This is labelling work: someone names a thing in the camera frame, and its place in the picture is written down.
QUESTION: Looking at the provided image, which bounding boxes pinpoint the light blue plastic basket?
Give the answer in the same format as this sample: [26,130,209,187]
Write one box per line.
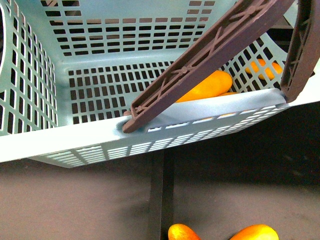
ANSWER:
[0,0,320,169]

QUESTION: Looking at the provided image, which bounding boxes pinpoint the brown basket handle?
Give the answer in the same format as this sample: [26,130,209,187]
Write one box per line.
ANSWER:
[122,0,320,133]

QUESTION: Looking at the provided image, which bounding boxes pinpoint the yellow red mango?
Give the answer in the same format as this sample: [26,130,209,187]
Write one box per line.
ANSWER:
[167,223,201,240]

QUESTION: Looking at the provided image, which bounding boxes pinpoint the dark wooden display stand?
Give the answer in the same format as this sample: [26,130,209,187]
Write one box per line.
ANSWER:
[0,17,320,240]

